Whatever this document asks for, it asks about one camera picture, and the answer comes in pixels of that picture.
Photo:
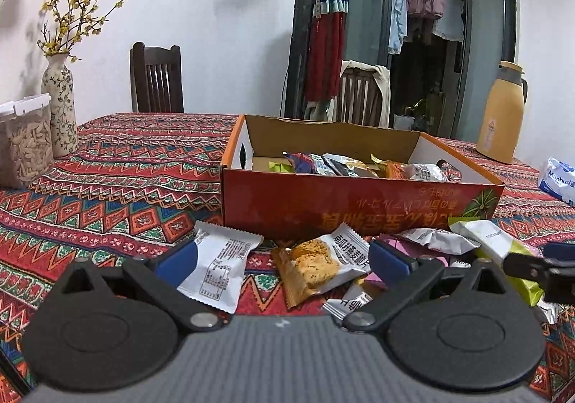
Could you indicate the clear seed container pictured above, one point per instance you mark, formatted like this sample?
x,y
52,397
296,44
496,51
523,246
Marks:
x,y
27,147

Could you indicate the cream cloth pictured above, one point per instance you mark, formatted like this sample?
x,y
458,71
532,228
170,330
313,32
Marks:
x,y
382,88

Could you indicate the white blue tissue pack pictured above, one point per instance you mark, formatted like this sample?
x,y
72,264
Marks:
x,y
559,180

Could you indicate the small white tub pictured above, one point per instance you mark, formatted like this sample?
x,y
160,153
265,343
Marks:
x,y
404,122

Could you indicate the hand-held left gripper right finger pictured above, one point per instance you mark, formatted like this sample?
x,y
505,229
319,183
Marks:
x,y
391,257

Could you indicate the yellow flower sprigs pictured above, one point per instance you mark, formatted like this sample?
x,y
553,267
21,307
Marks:
x,y
57,43

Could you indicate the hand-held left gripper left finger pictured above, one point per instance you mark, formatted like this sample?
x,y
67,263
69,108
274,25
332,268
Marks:
x,y
177,261

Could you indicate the red silver snack packet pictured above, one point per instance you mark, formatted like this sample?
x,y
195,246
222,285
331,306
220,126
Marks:
x,y
302,162

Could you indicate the yellow thermos jug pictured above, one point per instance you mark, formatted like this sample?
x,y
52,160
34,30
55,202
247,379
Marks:
x,y
501,115

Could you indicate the dark framed glass door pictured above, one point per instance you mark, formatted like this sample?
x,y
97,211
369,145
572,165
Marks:
x,y
485,48

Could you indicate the silver black snack packet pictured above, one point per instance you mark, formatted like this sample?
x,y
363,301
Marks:
x,y
337,165

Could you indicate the yellow green snack packet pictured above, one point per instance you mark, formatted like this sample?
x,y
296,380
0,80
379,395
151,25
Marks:
x,y
279,166

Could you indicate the orange cardboard box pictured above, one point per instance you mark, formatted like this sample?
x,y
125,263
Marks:
x,y
278,200

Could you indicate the long orange snack packet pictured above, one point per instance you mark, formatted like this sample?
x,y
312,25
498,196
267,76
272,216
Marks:
x,y
391,169

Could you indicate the orange white cracker packet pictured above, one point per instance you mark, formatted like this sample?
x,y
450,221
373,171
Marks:
x,y
314,268
348,304

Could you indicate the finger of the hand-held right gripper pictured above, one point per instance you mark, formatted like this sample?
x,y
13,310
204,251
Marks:
x,y
559,250
525,265

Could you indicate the pink snack packet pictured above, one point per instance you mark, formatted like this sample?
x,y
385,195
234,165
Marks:
x,y
411,246

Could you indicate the light blue shirt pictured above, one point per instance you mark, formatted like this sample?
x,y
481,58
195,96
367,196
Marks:
x,y
397,12

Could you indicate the red tassel hanging decoration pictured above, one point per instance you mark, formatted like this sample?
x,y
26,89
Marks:
x,y
323,57

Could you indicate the dark wooden chair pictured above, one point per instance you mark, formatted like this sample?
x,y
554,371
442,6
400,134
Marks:
x,y
155,54

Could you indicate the small floral vase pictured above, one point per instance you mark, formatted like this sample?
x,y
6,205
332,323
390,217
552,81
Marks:
x,y
60,115

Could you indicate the white garment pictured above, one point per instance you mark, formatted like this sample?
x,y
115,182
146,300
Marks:
x,y
451,23

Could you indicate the green white snack packet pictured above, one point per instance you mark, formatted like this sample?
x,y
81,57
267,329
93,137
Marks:
x,y
487,236

